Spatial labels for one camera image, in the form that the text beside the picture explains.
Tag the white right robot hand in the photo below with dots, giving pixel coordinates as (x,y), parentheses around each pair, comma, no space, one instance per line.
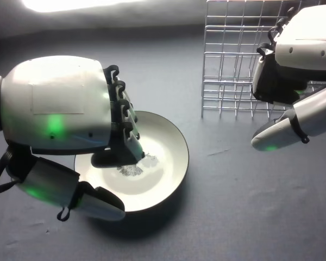
(309,49)

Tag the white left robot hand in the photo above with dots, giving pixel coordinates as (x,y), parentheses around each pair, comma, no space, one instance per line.
(57,98)

